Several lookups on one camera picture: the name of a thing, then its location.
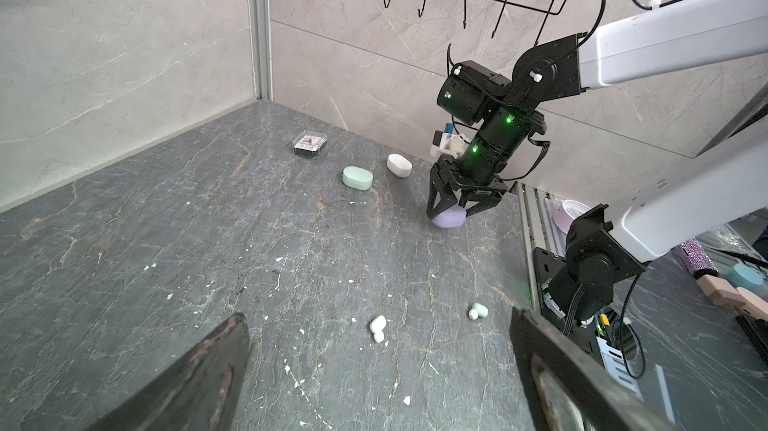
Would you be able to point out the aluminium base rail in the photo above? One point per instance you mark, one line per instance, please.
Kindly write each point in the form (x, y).
(539, 230)

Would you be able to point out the green earbud charging case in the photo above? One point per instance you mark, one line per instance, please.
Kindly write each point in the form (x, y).
(357, 178)

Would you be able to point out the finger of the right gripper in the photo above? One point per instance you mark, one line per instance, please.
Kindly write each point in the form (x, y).
(440, 197)
(475, 201)

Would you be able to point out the white earbud charging case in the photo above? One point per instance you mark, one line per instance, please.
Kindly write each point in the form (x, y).
(399, 166)

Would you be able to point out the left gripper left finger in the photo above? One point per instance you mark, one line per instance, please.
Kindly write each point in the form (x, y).
(199, 391)

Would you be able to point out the purple earbud charging case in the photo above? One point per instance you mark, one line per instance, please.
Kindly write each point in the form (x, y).
(451, 218)

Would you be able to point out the white earbud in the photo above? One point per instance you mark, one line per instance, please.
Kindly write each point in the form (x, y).
(377, 327)

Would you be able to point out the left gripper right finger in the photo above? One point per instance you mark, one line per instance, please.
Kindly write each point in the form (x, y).
(567, 390)

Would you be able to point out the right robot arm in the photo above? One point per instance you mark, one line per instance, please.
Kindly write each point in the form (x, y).
(606, 143)

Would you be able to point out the small black square box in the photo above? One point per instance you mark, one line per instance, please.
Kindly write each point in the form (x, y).
(309, 144)

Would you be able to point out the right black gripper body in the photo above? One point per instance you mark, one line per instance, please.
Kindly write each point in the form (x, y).
(449, 177)

